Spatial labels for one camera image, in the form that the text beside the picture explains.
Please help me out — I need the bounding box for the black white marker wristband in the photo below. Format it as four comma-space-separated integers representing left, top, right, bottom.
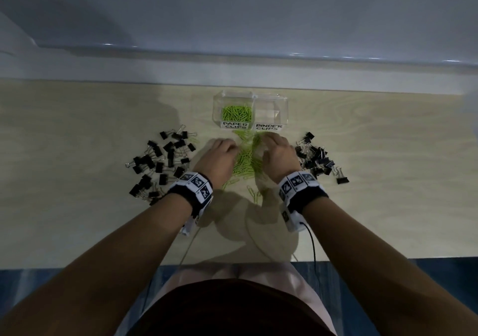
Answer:
277, 170, 329, 233
166, 172, 214, 237

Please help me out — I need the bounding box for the person's left forearm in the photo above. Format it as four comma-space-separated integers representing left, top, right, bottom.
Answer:
0, 194, 193, 336

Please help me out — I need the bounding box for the person's left hand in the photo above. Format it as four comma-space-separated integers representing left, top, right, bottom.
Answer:
193, 138, 239, 184

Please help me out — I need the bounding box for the transparent box for binder clips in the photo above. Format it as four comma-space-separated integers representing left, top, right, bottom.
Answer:
252, 94, 289, 131

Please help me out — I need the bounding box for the thin black cable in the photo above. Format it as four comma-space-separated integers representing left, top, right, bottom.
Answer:
300, 222, 318, 273

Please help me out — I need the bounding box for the pile of green paper clips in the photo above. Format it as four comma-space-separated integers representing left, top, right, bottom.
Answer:
222, 130, 273, 204
221, 105, 253, 122

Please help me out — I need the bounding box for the person's right hand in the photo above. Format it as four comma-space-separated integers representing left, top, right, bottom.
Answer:
257, 132, 302, 183

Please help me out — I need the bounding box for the clear two-compartment plastic box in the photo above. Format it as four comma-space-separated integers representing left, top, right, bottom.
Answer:
212, 91, 256, 131

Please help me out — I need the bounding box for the pile of black binder clips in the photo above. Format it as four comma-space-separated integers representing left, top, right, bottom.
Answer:
125, 124, 198, 206
295, 132, 350, 185

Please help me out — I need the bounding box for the person's right forearm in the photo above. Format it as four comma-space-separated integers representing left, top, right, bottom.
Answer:
302, 197, 478, 336

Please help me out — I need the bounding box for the dark brown shirt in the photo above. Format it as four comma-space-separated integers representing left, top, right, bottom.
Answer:
126, 279, 337, 336

